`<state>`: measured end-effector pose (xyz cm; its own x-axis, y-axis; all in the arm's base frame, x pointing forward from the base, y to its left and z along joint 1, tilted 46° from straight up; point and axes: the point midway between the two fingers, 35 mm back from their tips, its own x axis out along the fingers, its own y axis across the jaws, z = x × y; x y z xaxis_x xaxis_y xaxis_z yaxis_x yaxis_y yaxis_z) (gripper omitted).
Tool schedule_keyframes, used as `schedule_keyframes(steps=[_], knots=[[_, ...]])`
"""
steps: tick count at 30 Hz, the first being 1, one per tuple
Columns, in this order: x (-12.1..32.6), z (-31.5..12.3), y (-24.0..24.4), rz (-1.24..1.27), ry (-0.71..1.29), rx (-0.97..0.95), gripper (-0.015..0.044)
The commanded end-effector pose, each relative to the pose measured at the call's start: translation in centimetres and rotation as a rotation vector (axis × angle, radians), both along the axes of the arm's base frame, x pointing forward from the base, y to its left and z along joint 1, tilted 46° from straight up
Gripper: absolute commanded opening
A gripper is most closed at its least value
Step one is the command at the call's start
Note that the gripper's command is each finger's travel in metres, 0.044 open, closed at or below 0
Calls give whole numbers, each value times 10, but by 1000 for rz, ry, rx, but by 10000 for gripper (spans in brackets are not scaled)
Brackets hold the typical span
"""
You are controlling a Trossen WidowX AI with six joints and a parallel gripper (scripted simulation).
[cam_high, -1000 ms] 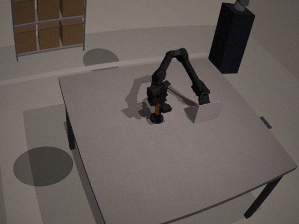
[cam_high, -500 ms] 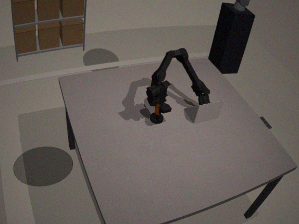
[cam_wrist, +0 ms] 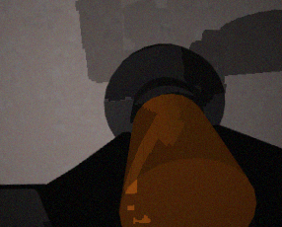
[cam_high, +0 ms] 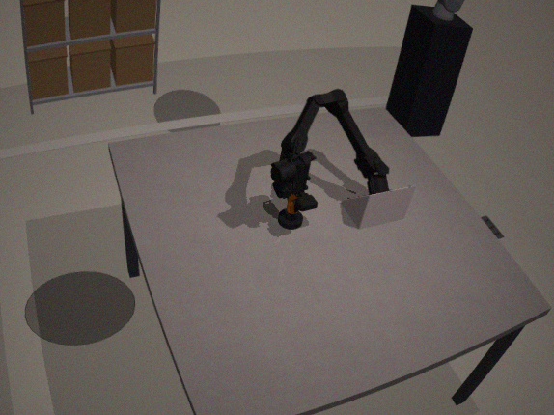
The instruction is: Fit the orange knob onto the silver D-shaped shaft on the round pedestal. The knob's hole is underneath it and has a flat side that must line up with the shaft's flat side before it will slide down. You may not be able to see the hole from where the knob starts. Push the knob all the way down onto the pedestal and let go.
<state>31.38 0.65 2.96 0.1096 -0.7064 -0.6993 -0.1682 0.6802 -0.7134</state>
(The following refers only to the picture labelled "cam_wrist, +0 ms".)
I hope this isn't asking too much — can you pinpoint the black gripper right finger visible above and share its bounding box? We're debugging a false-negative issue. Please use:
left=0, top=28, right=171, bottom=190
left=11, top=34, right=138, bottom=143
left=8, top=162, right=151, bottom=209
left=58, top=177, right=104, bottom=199
left=212, top=125, right=282, bottom=227

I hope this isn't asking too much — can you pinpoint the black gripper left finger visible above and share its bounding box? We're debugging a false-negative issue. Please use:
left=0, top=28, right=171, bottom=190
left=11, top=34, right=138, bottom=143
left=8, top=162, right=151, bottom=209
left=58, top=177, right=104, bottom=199
left=0, top=131, right=131, bottom=227

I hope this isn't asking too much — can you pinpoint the orange cylinder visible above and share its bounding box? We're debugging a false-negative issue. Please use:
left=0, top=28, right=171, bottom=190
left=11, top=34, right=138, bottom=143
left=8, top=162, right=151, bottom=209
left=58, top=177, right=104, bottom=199
left=119, top=94, right=256, bottom=227

